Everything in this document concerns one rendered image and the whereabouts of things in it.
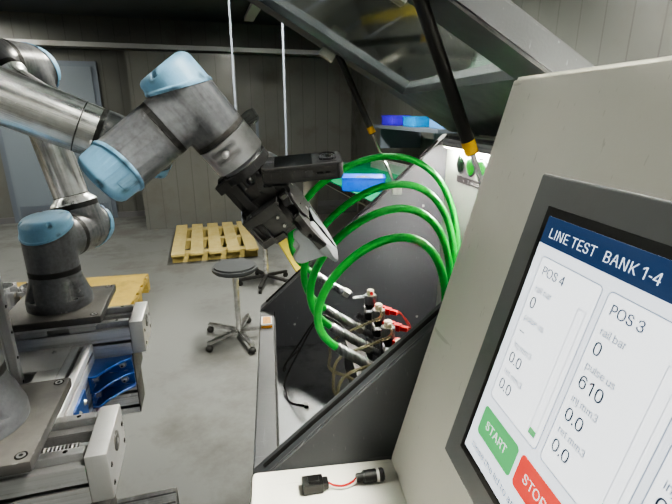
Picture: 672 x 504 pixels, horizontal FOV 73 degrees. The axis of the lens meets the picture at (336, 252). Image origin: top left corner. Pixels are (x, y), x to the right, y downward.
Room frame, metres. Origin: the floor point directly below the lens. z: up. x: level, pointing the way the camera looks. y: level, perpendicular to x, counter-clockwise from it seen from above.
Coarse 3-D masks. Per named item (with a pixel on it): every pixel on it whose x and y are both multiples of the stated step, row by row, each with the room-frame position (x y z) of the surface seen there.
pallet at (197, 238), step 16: (192, 224) 5.68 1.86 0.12; (208, 224) 5.68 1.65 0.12; (224, 224) 5.68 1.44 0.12; (240, 224) 5.68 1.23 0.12; (176, 240) 4.92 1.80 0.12; (192, 240) 4.92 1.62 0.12; (208, 240) 4.92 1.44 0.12; (224, 240) 5.11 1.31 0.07; (240, 240) 5.16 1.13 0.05; (176, 256) 4.38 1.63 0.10; (192, 256) 4.53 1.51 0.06; (208, 256) 4.58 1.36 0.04; (224, 256) 4.62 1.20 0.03; (240, 256) 4.67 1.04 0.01
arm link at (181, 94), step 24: (168, 72) 0.56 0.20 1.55; (192, 72) 0.58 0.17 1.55; (168, 96) 0.57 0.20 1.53; (192, 96) 0.57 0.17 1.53; (216, 96) 0.59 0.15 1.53; (168, 120) 0.56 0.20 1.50; (192, 120) 0.57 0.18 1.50; (216, 120) 0.58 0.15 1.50; (240, 120) 0.61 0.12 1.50; (192, 144) 0.60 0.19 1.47; (216, 144) 0.59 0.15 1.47
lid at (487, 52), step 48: (288, 0) 1.11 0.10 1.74; (336, 0) 0.91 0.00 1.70; (384, 0) 0.76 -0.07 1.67; (432, 0) 0.61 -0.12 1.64; (480, 0) 0.59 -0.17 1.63; (336, 48) 1.22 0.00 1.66; (384, 48) 1.01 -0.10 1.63; (480, 48) 0.66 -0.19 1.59; (528, 48) 0.60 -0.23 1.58; (432, 96) 1.07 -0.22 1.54; (480, 96) 0.86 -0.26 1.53
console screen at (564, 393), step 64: (576, 192) 0.42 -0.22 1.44; (576, 256) 0.38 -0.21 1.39; (640, 256) 0.32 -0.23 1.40; (512, 320) 0.43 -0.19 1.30; (576, 320) 0.35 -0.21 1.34; (640, 320) 0.30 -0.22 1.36; (512, 384) 0.39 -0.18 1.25; (576, 384) 0.32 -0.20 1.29; (640, 384) 0.28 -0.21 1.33; (448, 448) 0.46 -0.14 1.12; (512, 448) 0.36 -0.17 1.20; (576, 448) 0.30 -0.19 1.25; (640, 448) 0.25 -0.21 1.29
